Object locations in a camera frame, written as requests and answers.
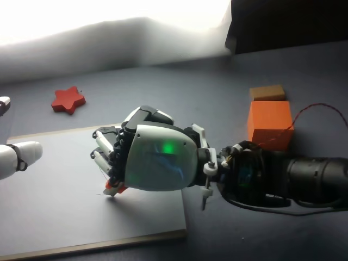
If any thin red cable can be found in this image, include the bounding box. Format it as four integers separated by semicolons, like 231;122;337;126
255;102;348;147

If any tan wooden block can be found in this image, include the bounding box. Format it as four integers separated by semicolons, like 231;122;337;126
249;84;286;102

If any orange block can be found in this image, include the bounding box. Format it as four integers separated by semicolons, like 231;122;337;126
247;101;295;152

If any black backdrop panel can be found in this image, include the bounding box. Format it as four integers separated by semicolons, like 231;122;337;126
224;0;348;55

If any orange black utility knife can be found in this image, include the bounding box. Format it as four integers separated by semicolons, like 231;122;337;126
104;179;128;195

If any white backdrop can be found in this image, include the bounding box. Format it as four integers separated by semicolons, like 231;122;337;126
0;0;235;85

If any white paper pad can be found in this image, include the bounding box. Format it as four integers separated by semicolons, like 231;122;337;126
0;123;188;261

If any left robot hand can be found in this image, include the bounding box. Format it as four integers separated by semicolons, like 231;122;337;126
0;96;44;181

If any grey table cloth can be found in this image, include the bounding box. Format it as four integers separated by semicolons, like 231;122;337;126
0;40;348;261

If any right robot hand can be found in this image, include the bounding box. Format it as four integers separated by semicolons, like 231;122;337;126
90;105;198;197

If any red star block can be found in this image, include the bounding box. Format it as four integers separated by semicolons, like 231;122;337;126
51;86;87;116

